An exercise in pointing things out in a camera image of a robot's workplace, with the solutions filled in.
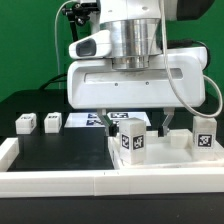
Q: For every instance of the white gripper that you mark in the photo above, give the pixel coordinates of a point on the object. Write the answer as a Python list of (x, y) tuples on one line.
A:
[(169, 82)]

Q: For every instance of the white square tabletop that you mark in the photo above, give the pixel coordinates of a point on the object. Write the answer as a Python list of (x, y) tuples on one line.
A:
[(172, 151)]

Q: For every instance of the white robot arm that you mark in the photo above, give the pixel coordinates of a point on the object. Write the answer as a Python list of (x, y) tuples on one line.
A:
[(128, 62)]

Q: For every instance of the white sheet with fiducial tags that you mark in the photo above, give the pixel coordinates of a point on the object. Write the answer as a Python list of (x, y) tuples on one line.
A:
[(75, 120)]

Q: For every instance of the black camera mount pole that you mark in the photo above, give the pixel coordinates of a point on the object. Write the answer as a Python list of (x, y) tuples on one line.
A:
[(78, 14)]

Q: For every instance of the white U-shaped fence wall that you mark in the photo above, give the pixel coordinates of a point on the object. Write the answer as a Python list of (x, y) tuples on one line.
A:
[(103, 183)]

